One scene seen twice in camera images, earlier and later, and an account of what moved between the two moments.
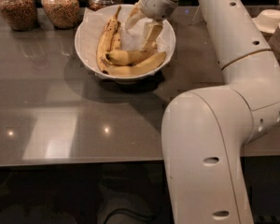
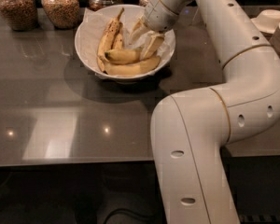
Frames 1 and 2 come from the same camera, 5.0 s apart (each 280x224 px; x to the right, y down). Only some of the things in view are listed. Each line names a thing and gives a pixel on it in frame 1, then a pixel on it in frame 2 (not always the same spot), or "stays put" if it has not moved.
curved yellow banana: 126,57 stays put
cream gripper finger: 137,13 -> 140,28
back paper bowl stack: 268,20 stays put
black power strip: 271,218 stays put
